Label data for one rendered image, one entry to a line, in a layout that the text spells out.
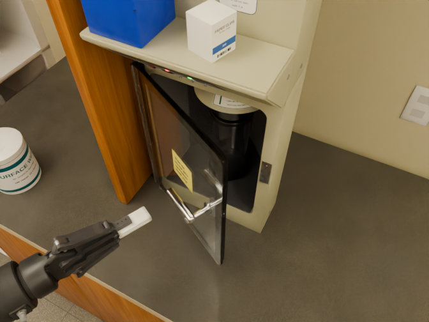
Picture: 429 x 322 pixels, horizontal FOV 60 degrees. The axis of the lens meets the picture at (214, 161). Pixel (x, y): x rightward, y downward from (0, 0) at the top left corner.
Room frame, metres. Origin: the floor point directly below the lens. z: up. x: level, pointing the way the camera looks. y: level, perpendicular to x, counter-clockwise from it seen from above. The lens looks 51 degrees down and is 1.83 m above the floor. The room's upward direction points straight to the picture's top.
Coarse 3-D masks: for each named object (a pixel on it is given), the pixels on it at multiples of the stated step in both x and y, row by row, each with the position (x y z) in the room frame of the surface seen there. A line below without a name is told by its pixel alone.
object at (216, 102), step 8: (200, 96) 0.59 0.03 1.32; (208, 96) 0.57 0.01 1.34; (216, 96) 0.56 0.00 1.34; (208, 104) 0.57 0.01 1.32; (216, 104) 0.56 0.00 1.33; (224, 104) 0.55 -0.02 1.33; (232, 104) 0.55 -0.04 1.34; (240, 104) 0.55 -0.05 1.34; (232, 112) 0.54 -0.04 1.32; (240, 112) 0.54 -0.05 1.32
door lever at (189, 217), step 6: (168, 192) 0.43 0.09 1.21; (174, 192) 0.43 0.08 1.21; (174, 198) 0.41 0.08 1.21; (180, 198) 0.41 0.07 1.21; (180, 204) 0.40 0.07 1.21; (204, 204) 0.40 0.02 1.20; (180, 210) 0.39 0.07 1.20; (186, 210) 0.39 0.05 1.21; (198, 210) 0.39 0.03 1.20; (204, 210) 0.39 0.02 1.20; (210, 210) 0.39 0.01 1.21; (186, 216) 0.37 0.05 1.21; (192, 216) 0.37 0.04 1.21; (198, 216) 0.38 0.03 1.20; (186, 222) 0.36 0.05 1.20
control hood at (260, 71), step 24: (120, 48) 0.49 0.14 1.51; (144, 48) 0.48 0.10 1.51; (168, 48) 0.48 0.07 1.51; (240, 48) 0.48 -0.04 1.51; (264, 48) 0.48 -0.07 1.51; (192, 72) 0.43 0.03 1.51; (216, 72) 0.42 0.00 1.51; (240, 72) 0.42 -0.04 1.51; (264, 72) 0.42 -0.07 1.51; (288, 72) 0.45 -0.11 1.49; (264, 96) 0.38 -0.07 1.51
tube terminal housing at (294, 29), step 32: (192, 0) 0.56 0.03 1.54; (288, 0) 0.49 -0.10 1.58; (320, 0) 0.56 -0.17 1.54; (256, 32) 0.51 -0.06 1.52; (288, 32) 0.49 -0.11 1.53; (224, 96) 0.53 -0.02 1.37; (288, 96) 0.48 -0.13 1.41; (288, 128) 0.53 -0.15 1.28; (256, 192) 0.49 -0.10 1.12; (256, 224) 0.48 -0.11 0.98
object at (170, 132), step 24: (144, 72) 0.58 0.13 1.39; (144, 96) 0.59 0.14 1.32; (168, 96) 0.51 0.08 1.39; (168, 120) 0.51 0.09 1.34; (168, 144) 0.52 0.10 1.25; (192, 144) 0.43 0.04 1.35; (168, 168) 0.53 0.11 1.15; (192, 168) 0.44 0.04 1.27; (216, 168) 0.37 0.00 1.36; (216, 192) 0.37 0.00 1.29; (216, 216) 0.37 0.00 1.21; (216, 240) 0.37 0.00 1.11
